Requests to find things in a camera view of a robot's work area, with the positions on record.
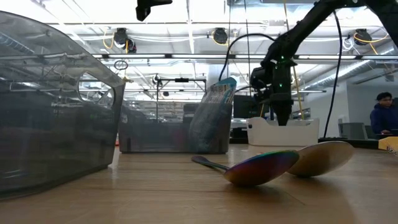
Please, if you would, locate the rainbow spoon with blue handle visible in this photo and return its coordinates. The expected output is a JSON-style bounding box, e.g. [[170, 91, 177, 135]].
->
[[191, 149, 300, 187]]

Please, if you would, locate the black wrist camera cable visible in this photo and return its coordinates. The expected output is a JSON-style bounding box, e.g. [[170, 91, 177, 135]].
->
[[218, 33, 276, 82]]

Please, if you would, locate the silver ceiling air duct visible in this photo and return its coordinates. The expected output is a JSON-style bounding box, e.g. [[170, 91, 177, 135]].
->
[[303, 59, 382, 91]]

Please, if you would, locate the yellow cable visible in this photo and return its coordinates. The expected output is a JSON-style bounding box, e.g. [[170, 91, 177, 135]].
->
[[293, 67, 305, 121]]

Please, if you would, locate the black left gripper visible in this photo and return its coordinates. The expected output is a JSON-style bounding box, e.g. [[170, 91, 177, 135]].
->
[[136, 0, 174, 22]]

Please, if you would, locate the person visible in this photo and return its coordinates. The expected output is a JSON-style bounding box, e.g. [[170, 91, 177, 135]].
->
[[369, 91, 398, 135]]

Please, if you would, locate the blue silver snack packet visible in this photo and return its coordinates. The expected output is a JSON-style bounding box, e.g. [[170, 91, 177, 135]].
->
[[188, 77, 238, 154]]

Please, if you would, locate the long black arm cable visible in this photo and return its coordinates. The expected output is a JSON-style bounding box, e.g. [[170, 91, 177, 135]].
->
[[323, 11, 343, 138]]

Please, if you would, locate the black monitor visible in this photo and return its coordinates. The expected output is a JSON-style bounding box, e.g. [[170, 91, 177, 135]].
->
[[233, 95, 264, 119]]

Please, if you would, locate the grey translucent plastic tray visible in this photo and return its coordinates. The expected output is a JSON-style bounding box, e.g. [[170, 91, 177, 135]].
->
[[0, 10, 126, 200], [118, 98, 233, 155]]

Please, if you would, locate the white plastic bin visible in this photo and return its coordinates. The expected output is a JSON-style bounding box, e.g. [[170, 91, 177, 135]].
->
[[247, 116, 320, 147]]

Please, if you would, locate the yellow ramen noodle packet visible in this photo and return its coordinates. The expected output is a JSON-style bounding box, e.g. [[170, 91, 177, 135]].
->
[[378, 136, 398, 154]]

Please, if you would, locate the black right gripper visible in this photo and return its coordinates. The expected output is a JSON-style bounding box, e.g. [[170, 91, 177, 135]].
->
[[267, 60, 295, 127]]

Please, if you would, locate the black aluminium table frame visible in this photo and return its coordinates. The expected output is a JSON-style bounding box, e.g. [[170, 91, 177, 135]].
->
[[318, 137, 380, 149]]

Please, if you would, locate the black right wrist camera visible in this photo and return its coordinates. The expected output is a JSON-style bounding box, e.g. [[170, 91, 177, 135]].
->
[[250, 67, 271, 94]]

